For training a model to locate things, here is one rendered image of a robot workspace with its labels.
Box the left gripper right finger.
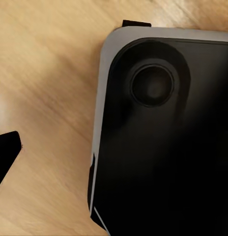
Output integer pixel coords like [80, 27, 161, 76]
[216, 131, 228, 164]

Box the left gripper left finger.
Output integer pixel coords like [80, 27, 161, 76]
[0, 131, 22, 183]

